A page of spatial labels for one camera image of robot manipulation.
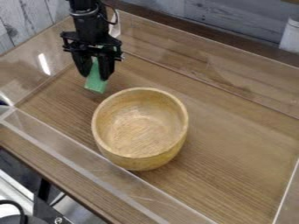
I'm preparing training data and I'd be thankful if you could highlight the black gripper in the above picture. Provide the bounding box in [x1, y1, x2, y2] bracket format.
[59, 7, 122, 81]

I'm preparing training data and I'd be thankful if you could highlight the green rectangular block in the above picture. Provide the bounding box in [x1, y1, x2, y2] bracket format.
[84, 59, 108, 94]

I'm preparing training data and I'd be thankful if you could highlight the brown wooden bowl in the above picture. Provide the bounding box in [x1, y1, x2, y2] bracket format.
[90, 87, 189, 171]

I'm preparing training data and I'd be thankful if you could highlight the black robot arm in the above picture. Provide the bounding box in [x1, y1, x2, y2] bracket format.
[59, 0, 122, 81]

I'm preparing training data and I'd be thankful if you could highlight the white cylindrical container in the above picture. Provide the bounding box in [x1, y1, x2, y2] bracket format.
[278, 14, 299, 54]

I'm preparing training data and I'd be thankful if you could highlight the black table leg bracket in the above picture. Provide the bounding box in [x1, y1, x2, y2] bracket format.
[31, 178, 73, 224]

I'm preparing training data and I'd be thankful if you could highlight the clear acrylic tray wall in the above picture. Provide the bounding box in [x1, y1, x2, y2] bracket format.
[0, 14, 299, 224]

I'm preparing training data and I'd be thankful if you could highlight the black cable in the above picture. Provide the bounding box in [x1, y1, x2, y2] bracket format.
[0, 199, 27, 224]

